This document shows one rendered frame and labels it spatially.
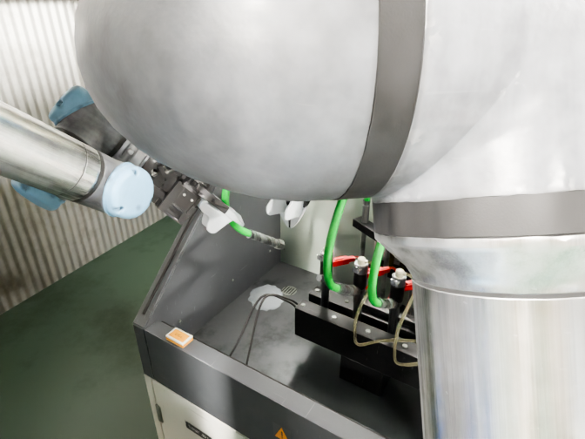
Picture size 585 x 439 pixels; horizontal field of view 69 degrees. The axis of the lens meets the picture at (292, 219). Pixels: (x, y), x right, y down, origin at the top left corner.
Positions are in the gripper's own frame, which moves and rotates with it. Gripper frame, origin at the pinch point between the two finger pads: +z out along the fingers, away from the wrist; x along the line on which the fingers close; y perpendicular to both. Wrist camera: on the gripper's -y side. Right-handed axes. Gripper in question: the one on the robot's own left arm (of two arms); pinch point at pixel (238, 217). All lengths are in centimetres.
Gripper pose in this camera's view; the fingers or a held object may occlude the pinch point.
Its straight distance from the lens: 83.4
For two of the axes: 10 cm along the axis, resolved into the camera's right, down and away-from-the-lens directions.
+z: 7.0, 5.7, 4.2
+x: 3.6, 2.2, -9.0
